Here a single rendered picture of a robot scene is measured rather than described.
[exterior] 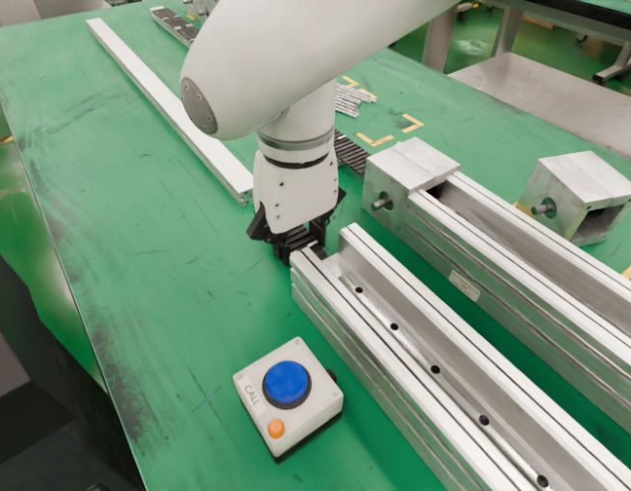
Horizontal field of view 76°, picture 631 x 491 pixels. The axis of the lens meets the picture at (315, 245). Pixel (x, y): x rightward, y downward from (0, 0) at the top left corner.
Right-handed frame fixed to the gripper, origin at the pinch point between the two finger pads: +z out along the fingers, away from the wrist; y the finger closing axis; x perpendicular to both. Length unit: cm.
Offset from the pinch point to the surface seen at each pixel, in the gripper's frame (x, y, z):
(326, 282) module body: 11.2, 3.7, -5.5
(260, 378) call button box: 15.6, 14.8, -3.0
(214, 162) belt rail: -24.2, 1.5, 0.0
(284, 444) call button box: 21.6, 15.8, -1.4
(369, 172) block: -2.4, -14.0, -4.4
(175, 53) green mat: -81, -13, 3
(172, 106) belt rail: -46.9, 0.1, 0.0
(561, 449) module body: 35.9, -2.2, -4.7
